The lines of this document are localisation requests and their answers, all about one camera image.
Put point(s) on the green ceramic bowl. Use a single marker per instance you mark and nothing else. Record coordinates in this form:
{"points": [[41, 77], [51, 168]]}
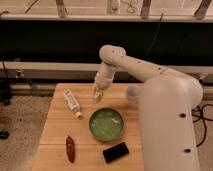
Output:
{"points": [[106, 124]]}

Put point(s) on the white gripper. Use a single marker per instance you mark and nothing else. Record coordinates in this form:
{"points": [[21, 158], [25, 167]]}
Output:
{"points": [[103, 79]]}

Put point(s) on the black smartphone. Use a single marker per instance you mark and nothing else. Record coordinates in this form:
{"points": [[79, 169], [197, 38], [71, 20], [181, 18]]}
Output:
{"points": [[115, 152]]}

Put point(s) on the white tube bottle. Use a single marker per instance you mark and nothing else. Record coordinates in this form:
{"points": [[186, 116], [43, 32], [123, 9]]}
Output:
{"points": [[72, 103]]}

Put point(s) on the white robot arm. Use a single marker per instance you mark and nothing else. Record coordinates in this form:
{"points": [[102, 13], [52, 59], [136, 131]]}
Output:
{"points": [[167, 99]]}

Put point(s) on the red chili pepper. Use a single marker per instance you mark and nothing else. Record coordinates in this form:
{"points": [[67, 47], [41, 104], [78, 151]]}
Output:
{"points": [[70, 149]]}

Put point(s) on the left wall outlet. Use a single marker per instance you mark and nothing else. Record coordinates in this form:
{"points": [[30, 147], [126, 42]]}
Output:
{"points": [[19, 74]]}

